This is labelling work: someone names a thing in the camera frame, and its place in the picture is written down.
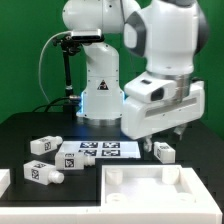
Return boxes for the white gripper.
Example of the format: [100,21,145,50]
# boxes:
[121,81,205,152]

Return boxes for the grey camera on stand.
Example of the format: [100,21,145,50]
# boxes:
[71,29,103,43]

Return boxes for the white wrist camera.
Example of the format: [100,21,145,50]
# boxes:
[125,78,176,103]

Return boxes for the black cables on table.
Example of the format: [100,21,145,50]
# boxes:
[32,97,77,113]

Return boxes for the white corner fence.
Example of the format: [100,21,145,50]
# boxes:
[0,167,222,224]

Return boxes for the white sheet with tags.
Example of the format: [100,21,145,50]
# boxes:
[59,141,140,158]

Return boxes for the white block left edge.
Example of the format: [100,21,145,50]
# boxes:
[0,169,11,198]

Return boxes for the white camera cable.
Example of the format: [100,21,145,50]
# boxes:
[38,30,72,104]

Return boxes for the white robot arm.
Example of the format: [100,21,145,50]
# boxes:
[62,0,208,149]

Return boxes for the black camera stand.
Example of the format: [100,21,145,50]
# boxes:
[53,35,81,114]

